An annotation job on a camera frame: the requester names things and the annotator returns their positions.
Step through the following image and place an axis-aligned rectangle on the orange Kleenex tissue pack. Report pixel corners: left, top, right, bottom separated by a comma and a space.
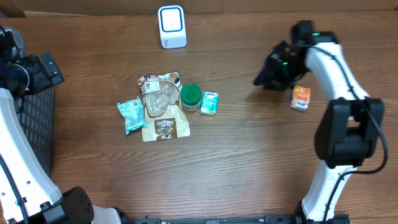
290, 86, 311, 111

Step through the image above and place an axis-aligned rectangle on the teal Kleenex tissue pack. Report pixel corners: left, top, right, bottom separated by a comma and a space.
200, 91, 219, 116

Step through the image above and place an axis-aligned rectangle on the green lid jar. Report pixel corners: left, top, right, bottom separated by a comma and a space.
180, 83, 202, 112

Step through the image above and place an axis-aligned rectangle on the teal snack packet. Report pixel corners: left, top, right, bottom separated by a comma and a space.
117, 97, 149, 135

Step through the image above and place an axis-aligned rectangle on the clear snack bag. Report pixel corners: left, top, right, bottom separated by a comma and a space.
137, 72, 190, 142

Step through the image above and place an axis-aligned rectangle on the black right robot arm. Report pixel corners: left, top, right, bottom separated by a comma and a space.
254, 21, 388, 223

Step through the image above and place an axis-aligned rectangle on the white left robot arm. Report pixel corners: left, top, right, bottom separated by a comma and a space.
1, 28, 131, 224

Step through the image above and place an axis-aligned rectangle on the white barcode scanner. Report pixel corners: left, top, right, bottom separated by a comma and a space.
157, 5, 187, 49

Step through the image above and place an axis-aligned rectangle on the grey plastic basket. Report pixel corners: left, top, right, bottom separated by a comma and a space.
12, 26, 56, 177

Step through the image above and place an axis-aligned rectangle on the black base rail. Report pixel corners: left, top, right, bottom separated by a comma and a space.
118, 213, 352, 224

